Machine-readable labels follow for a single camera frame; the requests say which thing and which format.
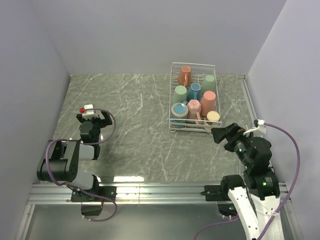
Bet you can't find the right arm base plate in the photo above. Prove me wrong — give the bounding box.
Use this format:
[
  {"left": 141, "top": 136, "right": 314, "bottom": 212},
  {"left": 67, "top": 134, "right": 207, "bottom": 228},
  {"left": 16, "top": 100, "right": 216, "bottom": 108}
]
[{"left": 200, "top": 185, "right": 231, "bottom": 202}]

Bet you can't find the aluminium rail frame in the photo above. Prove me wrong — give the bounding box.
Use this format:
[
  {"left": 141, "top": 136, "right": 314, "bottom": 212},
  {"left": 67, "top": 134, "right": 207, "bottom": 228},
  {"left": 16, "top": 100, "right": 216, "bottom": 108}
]
[{"left": 14, "top": 74, "right": 292, "bottom": 240}]

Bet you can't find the steel and brown cup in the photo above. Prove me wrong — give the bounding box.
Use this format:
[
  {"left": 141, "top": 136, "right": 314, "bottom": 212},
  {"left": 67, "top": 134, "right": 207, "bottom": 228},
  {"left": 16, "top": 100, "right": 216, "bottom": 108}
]
[{"left": 203, "top": 110, "right": 221, "bottom": 131}]

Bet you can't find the orange mug grey interior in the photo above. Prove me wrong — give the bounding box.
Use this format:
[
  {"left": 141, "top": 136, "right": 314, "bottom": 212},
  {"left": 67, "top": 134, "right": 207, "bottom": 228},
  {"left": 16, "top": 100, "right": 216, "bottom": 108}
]
[{"left": 177, "top": 65, "right": 192, "bottom": 88}]

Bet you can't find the coral pink tumbler cup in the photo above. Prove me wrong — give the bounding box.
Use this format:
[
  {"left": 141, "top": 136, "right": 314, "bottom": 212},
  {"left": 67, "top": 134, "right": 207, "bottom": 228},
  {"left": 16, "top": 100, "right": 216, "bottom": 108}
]
[{"left": 200, "top": 90, "right": 216, "bottom": 117}]

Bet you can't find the green tumbler cup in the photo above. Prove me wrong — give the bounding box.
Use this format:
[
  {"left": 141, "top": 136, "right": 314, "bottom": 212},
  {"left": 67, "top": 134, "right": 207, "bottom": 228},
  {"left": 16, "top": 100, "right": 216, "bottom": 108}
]
[{"left": 171, "top": 85, "right": 187, "bottom": 105}]

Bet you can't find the blue butterfly mug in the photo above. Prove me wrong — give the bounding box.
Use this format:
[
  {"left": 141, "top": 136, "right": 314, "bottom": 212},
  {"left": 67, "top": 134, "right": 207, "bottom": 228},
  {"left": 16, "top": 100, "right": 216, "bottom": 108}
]
[{"left": 170, "top": 101, "right": 189, "bottom": 129}]

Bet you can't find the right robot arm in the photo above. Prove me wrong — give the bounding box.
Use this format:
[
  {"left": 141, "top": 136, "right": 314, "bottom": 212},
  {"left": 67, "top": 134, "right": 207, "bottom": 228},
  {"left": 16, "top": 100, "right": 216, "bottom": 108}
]
[{"left": 211, "top": 119, "right": 285, "bottom": 240}]

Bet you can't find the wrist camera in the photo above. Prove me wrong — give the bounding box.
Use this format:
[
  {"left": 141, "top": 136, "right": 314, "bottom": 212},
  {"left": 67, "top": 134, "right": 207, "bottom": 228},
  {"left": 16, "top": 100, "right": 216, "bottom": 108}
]
[
  {"left": 243, "top": 119, "right": 267, "bottom": 137},
  {"left": 79, "top": 104, "right": 99, "bottom": 120}
]

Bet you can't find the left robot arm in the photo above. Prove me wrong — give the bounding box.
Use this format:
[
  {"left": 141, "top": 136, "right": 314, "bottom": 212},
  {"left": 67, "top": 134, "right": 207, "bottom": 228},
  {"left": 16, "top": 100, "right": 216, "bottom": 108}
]
[{"left": 36, "top": 110, "right": 117, "bottom": 203}]

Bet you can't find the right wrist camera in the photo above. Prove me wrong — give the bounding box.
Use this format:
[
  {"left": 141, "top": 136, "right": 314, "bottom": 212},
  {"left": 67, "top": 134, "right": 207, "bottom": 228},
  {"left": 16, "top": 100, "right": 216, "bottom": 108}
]
[{"left": 243, "top": 119, "right": 267, "bottom": 137}]

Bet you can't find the white wire dish rack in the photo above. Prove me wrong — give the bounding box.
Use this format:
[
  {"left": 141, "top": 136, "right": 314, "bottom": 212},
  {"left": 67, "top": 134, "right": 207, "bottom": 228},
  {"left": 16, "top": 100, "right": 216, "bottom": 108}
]
[{"left": 168, "top": 62, "right": 222, "bottom": 133}]

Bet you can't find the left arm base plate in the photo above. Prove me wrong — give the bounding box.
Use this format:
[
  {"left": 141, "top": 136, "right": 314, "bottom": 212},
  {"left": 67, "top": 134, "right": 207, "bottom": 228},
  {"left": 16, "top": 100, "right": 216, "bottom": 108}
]
[{"left": 70, "top": 186, "right": 117, "bottom": 203}]

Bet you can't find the blue mug grey interior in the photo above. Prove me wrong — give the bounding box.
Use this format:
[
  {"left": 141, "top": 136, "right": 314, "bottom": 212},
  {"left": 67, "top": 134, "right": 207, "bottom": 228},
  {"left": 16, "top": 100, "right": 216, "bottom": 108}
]
[{"left": 187, "top": 83, "right": 201, "bottom": 102}]

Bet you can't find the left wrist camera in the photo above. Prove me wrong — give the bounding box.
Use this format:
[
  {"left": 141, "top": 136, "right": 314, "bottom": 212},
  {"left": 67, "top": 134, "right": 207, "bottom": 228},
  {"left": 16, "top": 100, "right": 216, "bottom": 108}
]
[{"left": 79, "top": 104, "right": 99, "bottom": 120}]

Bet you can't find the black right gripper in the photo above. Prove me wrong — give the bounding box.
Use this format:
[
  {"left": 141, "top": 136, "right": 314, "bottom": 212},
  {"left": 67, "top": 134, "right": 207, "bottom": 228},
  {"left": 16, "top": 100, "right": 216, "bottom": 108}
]
[{"left": 210, "top": 121, "right": 254, "bottom": 167}]

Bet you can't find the small green cup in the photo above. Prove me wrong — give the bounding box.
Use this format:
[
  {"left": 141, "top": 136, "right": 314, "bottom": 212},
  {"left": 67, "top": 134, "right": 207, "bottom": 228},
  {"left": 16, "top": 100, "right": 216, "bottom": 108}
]
[{"left": 201, "top": 74, "right": 216, "bottom": 94}]

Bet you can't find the pink faceted mug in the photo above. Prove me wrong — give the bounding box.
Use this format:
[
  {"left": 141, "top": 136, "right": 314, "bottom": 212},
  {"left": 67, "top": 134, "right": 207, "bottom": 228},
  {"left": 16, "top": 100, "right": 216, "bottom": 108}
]
[{"left": 187, "top": 99, "right": 202, "bottom": 125}]

